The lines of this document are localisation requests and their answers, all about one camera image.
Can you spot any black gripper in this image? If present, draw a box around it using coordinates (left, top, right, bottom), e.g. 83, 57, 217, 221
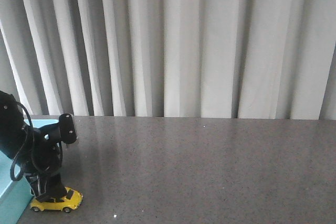
25, 113, 77, 202

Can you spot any yellow toy beetle car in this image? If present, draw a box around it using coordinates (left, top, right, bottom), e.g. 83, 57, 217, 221
29, 187, 83, 213

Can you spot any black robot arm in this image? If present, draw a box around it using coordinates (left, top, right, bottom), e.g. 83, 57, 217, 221
1, 92, 77, 202

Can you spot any light blue storage box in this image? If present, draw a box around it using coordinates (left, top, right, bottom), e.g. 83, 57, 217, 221
0, 119, 60, 224

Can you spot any grey pleated curtain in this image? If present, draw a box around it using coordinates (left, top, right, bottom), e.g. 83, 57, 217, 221
1, 0, 335, 120

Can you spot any black cable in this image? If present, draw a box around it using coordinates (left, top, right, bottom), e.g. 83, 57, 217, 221
9, 102, 64, 182

